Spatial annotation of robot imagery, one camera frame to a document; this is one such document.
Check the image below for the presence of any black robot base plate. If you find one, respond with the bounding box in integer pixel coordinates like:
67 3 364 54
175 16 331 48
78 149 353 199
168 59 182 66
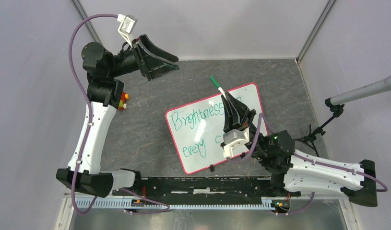
129 176 301 205

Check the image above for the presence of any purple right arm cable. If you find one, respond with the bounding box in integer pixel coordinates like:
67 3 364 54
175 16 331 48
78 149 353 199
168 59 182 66
239 113 389 217

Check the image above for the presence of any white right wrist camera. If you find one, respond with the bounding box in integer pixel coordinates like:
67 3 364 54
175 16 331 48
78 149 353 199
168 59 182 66
222 127 250 159

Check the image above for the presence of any colourful toy block car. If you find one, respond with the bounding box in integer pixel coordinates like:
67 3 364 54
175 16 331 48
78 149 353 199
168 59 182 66
118 92 130 111

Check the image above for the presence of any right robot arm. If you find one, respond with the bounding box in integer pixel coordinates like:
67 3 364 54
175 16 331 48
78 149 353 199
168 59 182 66
221 92 378 207

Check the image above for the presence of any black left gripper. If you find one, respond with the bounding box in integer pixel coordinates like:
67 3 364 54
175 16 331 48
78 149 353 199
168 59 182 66
107 34 179 80

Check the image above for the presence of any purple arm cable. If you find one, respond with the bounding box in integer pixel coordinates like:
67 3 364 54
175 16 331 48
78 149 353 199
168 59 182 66
69 13 171 216
239 113 389 217

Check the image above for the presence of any aluminium front frame rail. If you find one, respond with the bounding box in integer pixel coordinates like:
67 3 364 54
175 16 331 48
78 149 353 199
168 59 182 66
75 176 354 198

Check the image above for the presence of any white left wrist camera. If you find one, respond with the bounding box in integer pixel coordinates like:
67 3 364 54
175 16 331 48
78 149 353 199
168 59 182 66
117 14 137 46

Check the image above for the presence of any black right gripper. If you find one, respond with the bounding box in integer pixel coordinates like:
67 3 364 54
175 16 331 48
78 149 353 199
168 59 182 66
222 92 268 160

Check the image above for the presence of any pink framed whiteboard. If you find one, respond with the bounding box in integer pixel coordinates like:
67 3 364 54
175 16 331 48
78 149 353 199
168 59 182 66
165 82 271 175

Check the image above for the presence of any green capped whiteboard marker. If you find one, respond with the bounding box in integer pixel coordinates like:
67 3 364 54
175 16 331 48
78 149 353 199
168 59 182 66
209 76 228 101

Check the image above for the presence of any grey microphone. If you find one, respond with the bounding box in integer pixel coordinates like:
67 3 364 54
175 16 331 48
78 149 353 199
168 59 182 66
324 75 391 108

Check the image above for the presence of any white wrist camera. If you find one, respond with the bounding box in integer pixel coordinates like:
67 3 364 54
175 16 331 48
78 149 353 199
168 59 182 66
222 127 250 159
117 14 137 46

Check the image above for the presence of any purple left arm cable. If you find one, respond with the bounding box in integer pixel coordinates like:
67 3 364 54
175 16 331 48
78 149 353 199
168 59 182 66
69 13 171 216

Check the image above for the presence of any white slotted cable duct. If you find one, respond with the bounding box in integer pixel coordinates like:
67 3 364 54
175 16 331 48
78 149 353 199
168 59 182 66
75 198 273 209

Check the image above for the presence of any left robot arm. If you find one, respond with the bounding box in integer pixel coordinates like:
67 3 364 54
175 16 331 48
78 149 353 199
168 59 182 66
56 34 179 197

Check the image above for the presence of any black microphone tripod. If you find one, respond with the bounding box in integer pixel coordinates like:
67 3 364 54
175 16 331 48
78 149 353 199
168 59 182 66
294 104 345 157

